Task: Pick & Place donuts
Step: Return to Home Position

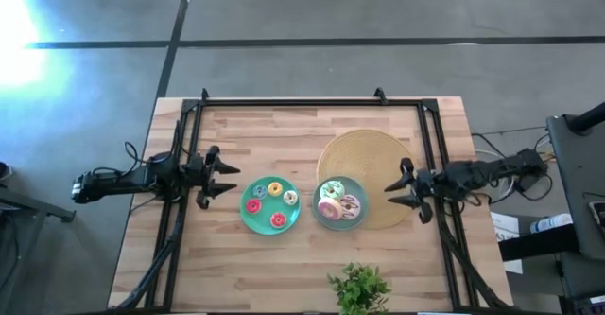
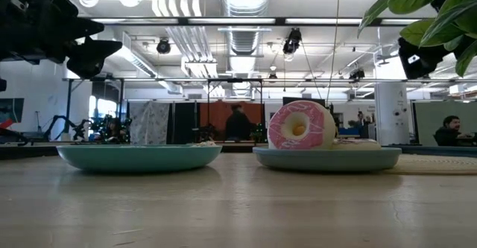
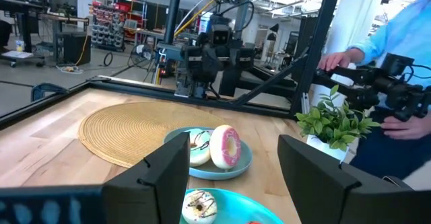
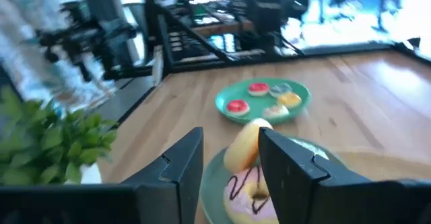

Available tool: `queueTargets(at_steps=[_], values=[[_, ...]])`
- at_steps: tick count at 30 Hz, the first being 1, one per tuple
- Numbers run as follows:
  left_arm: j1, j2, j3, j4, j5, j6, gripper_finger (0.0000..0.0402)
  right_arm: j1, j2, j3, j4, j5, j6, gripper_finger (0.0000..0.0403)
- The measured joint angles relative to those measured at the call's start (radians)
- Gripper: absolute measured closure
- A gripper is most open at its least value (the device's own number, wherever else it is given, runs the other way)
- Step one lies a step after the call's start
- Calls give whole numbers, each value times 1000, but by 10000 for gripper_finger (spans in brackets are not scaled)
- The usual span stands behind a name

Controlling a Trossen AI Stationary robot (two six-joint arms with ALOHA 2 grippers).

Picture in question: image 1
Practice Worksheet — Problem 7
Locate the grey-blue plate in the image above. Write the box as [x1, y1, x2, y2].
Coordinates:
[311, 176, 370, 232]

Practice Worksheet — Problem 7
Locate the large pink frosted donut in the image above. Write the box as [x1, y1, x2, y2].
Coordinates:
[317, 196, 344, 221]

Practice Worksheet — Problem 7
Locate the teal plate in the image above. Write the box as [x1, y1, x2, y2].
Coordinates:
[239, 175, 303, 236]

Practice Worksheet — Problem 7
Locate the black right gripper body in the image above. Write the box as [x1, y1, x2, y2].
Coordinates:
[414, 167, 448, 202]

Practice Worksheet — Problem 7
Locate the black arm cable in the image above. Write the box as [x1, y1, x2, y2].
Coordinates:
[123, 140, 160, 169]
[486, 175, 519, 207]

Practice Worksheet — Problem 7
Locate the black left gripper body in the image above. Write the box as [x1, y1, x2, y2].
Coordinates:
[185, 156, 212, 198]

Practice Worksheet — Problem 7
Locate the white paper sheet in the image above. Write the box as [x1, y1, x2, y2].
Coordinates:
[490, 210, 524, 275]

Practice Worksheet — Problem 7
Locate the large green frosted donut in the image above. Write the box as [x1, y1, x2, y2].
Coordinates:
[319, 180, 346, 201]

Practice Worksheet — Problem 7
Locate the black shelf bar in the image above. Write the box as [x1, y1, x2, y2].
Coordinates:
[498, 236, 581, 263]

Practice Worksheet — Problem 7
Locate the round woven tan placemat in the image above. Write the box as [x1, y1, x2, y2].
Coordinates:
[316, 129, 421, 232]

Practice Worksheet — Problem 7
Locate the white bottle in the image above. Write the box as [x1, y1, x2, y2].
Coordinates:
[529, 213, 574, 235]

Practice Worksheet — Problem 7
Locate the purple sprinkled donut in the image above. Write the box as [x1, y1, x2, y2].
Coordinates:
[337, 194, 362, 221]

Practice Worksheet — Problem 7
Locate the black metal table frame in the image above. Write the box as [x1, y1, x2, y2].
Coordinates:
[108, 86, 514, 314]

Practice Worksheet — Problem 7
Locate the black pole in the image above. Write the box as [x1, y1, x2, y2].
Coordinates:
[566, 101, 605, 134]

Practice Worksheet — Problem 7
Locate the potted green plant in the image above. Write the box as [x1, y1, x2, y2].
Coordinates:
[326, 261, 392, 315]

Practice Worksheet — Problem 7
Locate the dark equipment cart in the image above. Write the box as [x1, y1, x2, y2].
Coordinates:
[546, 114, 605, 262]

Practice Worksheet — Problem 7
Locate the black floor stand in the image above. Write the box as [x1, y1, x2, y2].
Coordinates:
[0, 161, 77, 224]

